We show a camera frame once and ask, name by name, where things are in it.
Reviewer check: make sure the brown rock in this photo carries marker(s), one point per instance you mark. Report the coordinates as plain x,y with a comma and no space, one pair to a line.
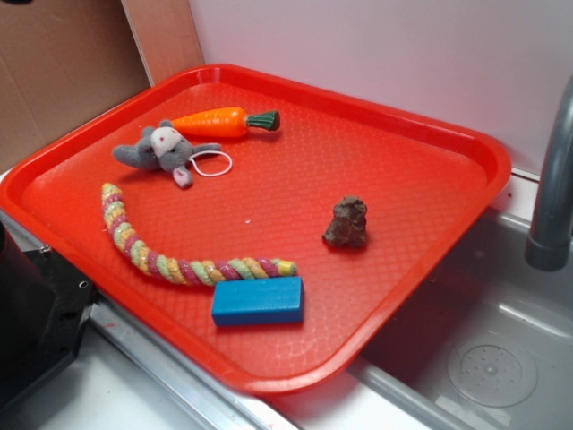
348,225

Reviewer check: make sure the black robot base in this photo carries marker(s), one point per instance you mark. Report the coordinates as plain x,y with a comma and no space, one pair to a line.
45,304

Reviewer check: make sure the red plastic tray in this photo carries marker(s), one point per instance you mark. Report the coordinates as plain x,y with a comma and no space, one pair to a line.
424,183

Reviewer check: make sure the blue wooden block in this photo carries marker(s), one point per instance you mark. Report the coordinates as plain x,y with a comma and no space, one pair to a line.
258,301

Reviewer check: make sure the orange toy carrot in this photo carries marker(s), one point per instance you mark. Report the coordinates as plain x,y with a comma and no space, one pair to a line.
226,122

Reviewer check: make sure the grey plush mouse toy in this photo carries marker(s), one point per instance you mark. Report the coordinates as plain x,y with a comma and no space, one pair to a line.
164,148

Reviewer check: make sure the grey plastic sink basin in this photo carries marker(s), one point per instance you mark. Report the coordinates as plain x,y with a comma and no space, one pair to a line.
484,343

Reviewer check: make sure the grey metal faucet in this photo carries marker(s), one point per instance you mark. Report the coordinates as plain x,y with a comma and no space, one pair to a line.
550,234

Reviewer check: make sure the brown cardboard panel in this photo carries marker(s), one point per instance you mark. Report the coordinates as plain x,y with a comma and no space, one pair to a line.
65,62

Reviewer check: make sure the multicolour braided rope toy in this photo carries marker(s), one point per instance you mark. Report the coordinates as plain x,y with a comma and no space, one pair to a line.
177,271

